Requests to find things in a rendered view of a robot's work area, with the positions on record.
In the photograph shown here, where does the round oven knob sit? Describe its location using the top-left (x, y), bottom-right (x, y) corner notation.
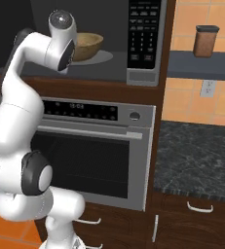
top-left (129, 111), bottom-right (142, 122)

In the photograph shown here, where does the white wall outlet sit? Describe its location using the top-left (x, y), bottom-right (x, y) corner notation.
top-left (200, 79), bottom-right (217, 98)

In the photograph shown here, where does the white curved drawer handle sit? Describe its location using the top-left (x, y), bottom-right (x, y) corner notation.
top-left (73, 217), bottom-right (103, 226)
top-left (186, 200), bottom-right (214, 214)
top-left (84, 242), bottom-right (104, 249)

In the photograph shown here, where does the black glass oven door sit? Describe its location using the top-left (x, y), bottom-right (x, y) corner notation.
top-left (30, 124), bottom-right (151, 212)

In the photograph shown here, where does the black steel microwave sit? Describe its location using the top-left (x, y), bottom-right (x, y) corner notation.
top-left (19, 0), bottom-right (169, 88)

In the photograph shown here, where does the dark grey wall shelf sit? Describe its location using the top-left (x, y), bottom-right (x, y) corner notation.
top-left (166, 50), bottom-right (225, 83)

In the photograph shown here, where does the steel oven door handle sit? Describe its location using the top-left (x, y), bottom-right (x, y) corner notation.
top-left (35, 125), bottom-right (144, 141)

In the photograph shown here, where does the brown jar with black lid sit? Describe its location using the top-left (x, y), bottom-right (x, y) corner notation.
top-left (192, 24), bottom-right (221, 59)

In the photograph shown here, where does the stainless steel oven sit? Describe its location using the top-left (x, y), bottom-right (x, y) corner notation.
top-left (0, 91), bottom-right (157, 213)

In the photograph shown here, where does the glass microwave turntable plate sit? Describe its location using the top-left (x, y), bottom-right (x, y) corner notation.
top-left (69, 48), bottom-right (114, 67)

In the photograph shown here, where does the black microwave door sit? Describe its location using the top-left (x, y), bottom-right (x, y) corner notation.
top-left (0, 0), bottom-right (32, 80)

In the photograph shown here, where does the dark wood drawer front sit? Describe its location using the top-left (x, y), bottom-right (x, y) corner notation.
top-left (152, 191), bottom-right (225, 225)
top-left (34, 201), bottom-right (151, 249)

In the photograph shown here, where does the wooden bowl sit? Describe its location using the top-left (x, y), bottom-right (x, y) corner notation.
top-left (72, 32), bottom-right (104, 62)

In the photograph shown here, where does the white cupboard door handle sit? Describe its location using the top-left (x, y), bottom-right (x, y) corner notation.
top-left (151, 214), bottom-right (160, 244)

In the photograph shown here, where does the dark wood tall cabinet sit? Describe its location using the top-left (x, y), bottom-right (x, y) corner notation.
top-left (0, 0), bottom-right (177, 249)

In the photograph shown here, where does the dark wood cupboard door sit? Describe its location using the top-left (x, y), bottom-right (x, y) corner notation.
top-left (151, 212), bottom-right (225, 249)

